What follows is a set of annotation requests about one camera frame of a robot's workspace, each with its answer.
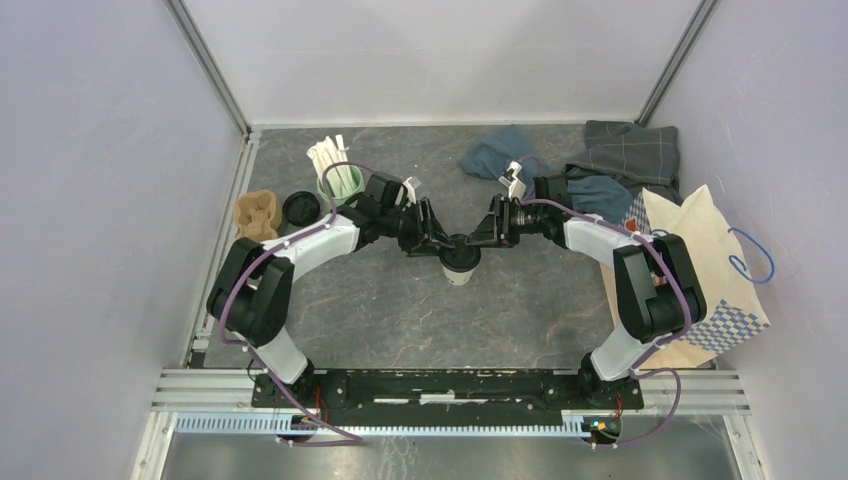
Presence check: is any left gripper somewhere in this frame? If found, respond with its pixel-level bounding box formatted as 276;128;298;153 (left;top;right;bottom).
379;198;455;258

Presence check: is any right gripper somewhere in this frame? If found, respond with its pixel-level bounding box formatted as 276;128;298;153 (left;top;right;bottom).
464;194;547;249

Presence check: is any black plastic cup lid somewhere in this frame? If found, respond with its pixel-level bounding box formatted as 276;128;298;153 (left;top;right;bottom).
439;233;482;273

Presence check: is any white paper coffee cup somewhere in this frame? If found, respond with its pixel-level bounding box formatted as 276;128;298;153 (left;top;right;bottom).
442;266;475;286

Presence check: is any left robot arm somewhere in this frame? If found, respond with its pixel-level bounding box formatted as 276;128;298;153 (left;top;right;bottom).
206;172;455;408

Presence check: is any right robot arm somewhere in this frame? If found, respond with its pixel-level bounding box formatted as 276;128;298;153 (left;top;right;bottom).
467;173;706;408

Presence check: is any paper takeout bag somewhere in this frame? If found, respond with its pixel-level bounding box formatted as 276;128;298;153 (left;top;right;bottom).
621;185;770;370

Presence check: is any blue cloth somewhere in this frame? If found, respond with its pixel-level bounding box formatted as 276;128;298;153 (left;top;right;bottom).
459;126;634;223

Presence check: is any green straw holder can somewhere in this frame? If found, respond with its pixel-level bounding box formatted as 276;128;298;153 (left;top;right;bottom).
316;166;365;207

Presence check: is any white wrapped straws bundle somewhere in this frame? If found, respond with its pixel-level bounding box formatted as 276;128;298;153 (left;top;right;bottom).
306;134;351;181

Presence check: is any cardboard cup carrier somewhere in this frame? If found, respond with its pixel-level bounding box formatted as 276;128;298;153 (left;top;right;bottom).
233;190;283;242

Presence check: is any grey plaid cloth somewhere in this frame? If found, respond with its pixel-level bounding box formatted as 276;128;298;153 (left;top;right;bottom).
565;121;681;202

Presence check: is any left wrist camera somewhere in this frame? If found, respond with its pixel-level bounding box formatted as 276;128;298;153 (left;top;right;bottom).
402;176;422;206

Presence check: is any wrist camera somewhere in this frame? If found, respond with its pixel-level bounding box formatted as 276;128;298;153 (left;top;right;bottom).
402;176;422;206
498;161;526;200

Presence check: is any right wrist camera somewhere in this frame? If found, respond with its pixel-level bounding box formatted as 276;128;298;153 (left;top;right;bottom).
498;161;526;200

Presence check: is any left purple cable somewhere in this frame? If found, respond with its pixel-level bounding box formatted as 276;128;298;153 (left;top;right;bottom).
217;161;376;447

